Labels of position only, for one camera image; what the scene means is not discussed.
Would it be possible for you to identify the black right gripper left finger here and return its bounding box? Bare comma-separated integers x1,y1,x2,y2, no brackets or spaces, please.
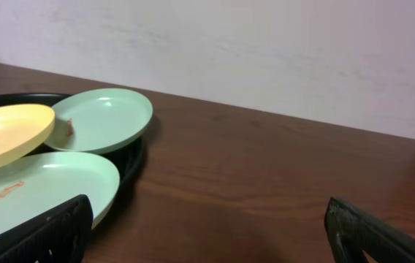
0,194,93,263

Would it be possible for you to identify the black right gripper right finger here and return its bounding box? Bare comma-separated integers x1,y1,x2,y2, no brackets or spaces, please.
324,197,415,263

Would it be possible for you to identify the green plate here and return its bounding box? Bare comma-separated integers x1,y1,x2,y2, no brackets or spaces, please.
0,152,120,234
45,88,153,155

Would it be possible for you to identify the yellow plate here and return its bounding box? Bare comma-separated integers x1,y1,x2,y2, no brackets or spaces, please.
0,104,56,167

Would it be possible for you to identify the round black tray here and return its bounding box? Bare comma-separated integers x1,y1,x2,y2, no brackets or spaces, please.
0,92,145,235

